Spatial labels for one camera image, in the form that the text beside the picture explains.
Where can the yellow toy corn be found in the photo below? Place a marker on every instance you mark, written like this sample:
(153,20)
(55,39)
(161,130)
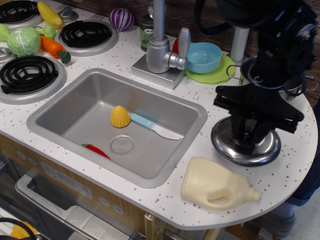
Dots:
(119,117)

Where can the back left black burner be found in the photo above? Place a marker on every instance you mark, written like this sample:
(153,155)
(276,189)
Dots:
(20,13)

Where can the green plastic plate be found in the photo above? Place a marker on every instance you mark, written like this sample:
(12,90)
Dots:
(221,74)

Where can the blue handled toy knife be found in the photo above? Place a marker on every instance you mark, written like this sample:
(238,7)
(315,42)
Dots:
(150,125)

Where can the stainless steel pot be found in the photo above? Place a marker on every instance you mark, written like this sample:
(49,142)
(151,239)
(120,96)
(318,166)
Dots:
(293,88)

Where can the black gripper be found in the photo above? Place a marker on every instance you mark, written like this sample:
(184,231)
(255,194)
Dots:
(267,107)

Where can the grey stove knob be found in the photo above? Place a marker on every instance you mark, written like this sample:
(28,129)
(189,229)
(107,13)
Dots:
(68,15)
(6,55)

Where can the grey vertical post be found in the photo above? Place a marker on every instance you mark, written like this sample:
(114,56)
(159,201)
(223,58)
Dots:
(240,37)

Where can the grey toy sink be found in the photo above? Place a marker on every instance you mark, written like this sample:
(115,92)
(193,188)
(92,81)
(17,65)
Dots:
(80,114)

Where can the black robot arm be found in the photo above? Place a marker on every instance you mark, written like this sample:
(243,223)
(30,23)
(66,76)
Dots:
(286,31)

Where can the purple toy onion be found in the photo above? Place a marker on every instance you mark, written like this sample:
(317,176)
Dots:
(121,19)

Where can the orange toy carrot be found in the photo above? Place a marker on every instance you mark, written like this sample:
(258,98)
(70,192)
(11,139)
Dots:
(55,49)

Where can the yellow toy squash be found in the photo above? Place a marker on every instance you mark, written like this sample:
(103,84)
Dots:
(49,15)

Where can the toy oven door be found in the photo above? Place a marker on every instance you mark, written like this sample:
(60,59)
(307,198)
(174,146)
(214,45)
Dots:
(57,213)

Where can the red toy chili pepper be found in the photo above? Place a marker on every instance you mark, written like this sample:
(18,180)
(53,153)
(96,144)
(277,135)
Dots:
(96,150)

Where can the cream plastic jug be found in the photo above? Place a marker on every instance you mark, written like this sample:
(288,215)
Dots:
(214,186)

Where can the silver toy faucet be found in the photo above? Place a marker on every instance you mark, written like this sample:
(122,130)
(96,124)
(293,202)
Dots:
(160,65)

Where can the yellow object with black cable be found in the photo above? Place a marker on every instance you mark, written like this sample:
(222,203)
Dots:
(20,230)

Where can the grey stove knob left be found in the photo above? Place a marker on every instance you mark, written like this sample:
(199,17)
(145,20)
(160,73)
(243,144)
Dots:
(6,55)

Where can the steel pot lid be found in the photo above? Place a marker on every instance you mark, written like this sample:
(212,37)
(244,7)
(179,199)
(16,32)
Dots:
(242,153)

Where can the front left black burner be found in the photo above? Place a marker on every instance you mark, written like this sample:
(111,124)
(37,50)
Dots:
(29,79)

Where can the red toy tomato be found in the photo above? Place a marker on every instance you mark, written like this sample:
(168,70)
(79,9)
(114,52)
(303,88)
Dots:
(175,47)

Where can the light green toy vegetable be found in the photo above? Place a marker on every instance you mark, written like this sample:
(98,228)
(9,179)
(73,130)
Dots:
(47,31)

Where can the light blue plastic bowl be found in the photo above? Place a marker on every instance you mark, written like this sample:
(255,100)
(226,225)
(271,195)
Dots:
(203,57)

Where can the green toy cabbage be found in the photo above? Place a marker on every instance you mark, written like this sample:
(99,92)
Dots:
(24,42)

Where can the pale green toy pear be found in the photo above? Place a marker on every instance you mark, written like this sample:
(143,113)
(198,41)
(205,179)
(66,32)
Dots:
(5,32)

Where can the back right black burner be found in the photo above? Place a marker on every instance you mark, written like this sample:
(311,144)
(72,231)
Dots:
(85,38)

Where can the black burner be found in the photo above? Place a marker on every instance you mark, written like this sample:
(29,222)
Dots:
(20,13)
(85,38)
(29,79)

